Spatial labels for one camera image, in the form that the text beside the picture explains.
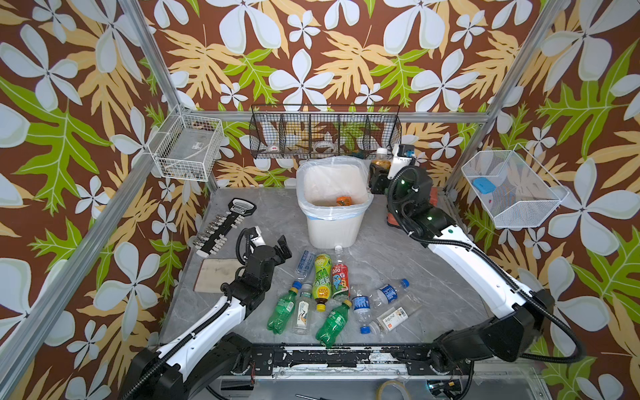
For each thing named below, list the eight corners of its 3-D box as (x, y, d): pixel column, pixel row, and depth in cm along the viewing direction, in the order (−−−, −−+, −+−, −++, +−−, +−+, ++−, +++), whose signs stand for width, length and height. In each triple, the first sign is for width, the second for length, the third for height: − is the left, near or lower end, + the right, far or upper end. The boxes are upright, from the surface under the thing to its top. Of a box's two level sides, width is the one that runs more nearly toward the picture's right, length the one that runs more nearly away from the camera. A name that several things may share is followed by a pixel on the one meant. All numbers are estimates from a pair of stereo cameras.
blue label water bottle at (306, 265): (294, 278, 91) (293, 274, 89) (303, 253, 98) (303, 249, 95) (308, 282, 90) (308, 278, 87) (317, 257, 97) (317, 253, 94)
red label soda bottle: (332, 300, 87) (332, 295, 83) (330, 250, 100) (331, 244, 96) (349, 300, 87) (350, 295, 83) (345, 250, 100) (346, 244, 96)
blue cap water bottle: (374, 310, 85) (377, 305, 81) (367, 295, 88) (369, 291, 85) (411, 294, 88) (415, 289, 85) (403, 281, 92) (406, 276, 88)
